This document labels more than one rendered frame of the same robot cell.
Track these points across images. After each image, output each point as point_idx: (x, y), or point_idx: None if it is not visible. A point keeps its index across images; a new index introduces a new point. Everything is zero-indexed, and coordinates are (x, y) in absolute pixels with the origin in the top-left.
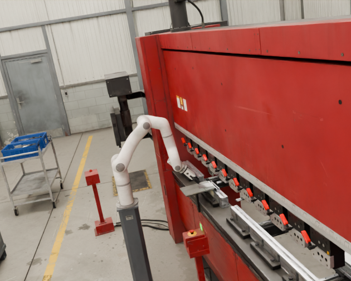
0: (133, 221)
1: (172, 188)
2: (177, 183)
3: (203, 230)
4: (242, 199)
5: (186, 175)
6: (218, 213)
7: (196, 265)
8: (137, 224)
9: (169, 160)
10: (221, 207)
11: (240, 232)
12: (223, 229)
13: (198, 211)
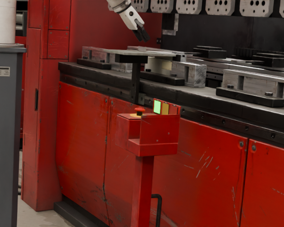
0: (10, 81)
1: (53, 96)
2: (67, 83)
3: (167, 107)
4: (245, 61)
5: (129, 18)
6: (190, 89)
7: (140, 184)
8: (15, 92)
9: None
10: (190, 85)
11: (262, 96)
12: (217, 101)
13: (134, 101)
